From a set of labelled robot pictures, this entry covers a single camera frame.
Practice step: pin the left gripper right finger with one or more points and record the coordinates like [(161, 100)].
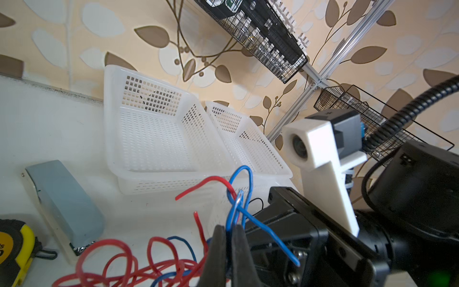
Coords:
[(244, 273)]

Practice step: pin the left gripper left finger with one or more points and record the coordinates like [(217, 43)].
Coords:
[(215, 266)]

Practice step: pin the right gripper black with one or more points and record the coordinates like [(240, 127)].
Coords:
[(411, 224)]

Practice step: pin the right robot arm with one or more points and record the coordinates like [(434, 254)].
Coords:
[(405, 118)]

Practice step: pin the white basket front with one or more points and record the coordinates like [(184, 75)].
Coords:
[(261, 188)]

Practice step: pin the white basket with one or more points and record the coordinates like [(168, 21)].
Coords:
[(158, 138), (246, 143), (261, 188)]

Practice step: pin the white basket back right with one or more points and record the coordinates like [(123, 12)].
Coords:
[(246, 143)]

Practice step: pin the white basket back left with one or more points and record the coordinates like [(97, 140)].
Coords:
[(158, 138)]

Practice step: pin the grey blue stapler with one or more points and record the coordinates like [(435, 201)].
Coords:
[(68, 211)]

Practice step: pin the yellow black tape measure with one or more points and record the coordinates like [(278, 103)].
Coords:
[(19, 247)]

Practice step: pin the black socket holder tool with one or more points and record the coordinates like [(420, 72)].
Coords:
[(260, 15)]

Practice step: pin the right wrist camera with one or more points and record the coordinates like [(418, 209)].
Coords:
[(324, 146)]

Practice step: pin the black wire basket right wall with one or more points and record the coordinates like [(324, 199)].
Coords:
[(374, 113)]

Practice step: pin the black wire basket wall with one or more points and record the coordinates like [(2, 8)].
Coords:
[(267, 54), (374, 113)]

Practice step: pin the aluminium frame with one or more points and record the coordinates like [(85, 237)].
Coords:
[(320, 78)]

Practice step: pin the black wire basket back wall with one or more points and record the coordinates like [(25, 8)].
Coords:
[(267, 54)]

